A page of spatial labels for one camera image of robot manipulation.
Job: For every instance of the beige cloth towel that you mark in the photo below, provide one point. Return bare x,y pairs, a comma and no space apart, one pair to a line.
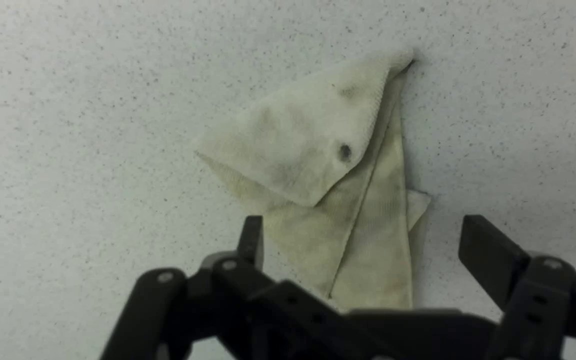
340,172

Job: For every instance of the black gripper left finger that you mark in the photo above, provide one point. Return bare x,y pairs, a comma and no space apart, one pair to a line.
189,306

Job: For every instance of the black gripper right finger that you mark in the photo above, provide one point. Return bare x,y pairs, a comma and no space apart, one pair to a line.
540,293

